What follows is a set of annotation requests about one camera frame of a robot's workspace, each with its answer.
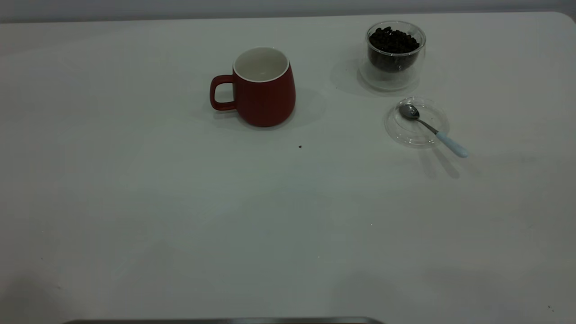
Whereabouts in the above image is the clear glass saucer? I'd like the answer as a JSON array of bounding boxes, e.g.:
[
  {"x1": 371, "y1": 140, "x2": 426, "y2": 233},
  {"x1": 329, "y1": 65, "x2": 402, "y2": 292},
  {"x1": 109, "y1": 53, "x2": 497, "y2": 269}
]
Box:
[{"x1": 384, "y1": 97, "x2": 450, "y2": 149}]

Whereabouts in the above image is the double-walled glass cup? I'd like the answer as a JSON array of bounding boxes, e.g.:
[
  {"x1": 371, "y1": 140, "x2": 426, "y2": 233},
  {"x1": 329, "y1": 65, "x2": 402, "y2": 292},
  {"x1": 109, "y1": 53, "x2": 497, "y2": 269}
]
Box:
[{"x1": 359, "y1": 20, "x2": 427, "y2": 92}]

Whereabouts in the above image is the dark coffee beans pile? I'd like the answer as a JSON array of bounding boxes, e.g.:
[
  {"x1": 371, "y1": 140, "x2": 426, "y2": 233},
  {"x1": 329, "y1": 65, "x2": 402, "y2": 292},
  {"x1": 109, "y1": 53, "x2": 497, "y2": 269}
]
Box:
[{"x1": 369, "y1": 27, "x2": 420, "y2": 72}]

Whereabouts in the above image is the metal spoon light-blue handle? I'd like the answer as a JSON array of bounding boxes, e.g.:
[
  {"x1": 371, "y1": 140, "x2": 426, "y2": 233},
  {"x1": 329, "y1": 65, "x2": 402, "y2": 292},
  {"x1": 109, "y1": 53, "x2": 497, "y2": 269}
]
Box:
[{"x1": 399, "y1": 104, "x2": 469, "y2": 158}]

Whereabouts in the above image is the red ceramic mug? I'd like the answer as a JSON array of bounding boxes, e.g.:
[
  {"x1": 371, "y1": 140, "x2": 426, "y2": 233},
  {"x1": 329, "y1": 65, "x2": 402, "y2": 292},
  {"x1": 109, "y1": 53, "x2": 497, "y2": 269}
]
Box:
[{"x1": 209, "y1": 47, "x2": 296, "y2": 127}]

